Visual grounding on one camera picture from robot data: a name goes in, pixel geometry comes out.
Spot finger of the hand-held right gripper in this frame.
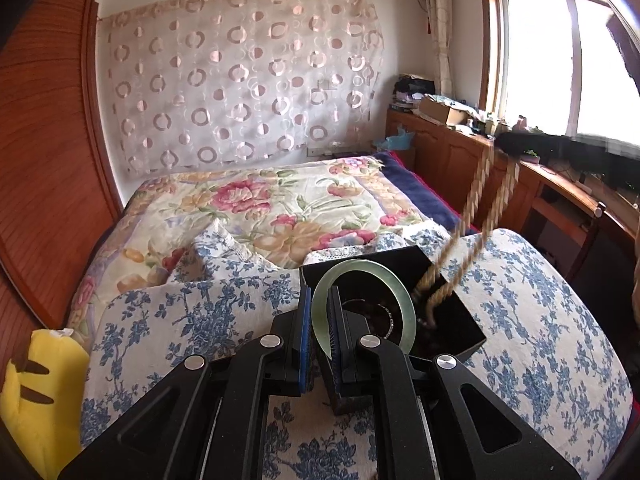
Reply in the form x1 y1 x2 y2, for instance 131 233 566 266
494 129 640 188

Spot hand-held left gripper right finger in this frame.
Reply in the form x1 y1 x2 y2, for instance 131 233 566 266
319 287 583 480

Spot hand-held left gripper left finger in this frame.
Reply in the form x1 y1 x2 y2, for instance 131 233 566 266
57 285 316 480

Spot green jade bangle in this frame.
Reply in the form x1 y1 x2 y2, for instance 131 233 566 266
312 258 417 361

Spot twisted beige rope handles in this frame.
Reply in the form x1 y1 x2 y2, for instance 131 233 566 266
412 146 521 333

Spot black gift bag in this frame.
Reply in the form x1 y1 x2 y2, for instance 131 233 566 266
300 245 487 416

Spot wooden framed window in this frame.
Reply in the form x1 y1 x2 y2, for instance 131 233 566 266
477 0 640 157

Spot wooden cabinet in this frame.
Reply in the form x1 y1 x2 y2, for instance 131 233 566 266
384 109 640 283

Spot wooden chair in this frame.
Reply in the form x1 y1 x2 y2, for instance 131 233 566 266
564 202 640 288

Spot cardboard box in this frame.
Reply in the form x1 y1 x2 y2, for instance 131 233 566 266
418 95 472 128

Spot blue floral pillow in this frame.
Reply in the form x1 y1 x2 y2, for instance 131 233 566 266
164 217 302 287

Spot navy blue blanket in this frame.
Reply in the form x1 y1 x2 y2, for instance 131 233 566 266
374 151 482 237

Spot floral quilt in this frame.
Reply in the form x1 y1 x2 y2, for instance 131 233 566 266
65 154 437 322

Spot pile of clothes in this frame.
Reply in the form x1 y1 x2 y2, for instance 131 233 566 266
391 75 437 112

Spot teal plastic bag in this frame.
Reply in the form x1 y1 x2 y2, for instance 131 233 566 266
384 126 417 149

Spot checked window curtain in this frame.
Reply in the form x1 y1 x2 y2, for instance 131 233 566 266
419 0 470 97

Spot blue floral white bedspread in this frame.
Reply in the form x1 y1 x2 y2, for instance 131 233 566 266
81 227 635 480

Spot yellow plush toy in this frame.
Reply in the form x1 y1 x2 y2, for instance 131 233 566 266
0 327 92 479

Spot ring-patterned wall curtain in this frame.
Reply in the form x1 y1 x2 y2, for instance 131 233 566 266
100 0 387 177

